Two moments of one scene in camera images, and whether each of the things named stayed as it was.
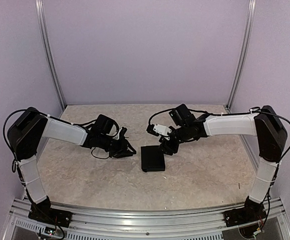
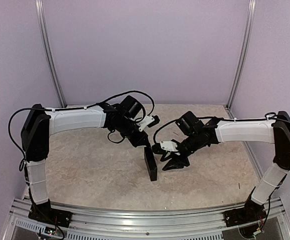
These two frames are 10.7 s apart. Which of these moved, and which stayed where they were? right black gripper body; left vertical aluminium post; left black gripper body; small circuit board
Moved: left black gripper body; right black gripper body
Stayed: small circuit board; left vertical aluminium post
